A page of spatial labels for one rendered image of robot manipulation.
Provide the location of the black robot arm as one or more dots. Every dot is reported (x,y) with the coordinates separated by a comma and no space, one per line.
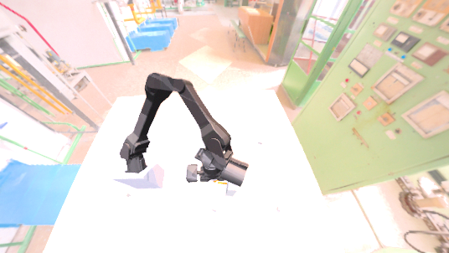
(215,138)

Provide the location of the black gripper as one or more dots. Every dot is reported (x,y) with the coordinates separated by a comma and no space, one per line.
(192,174)

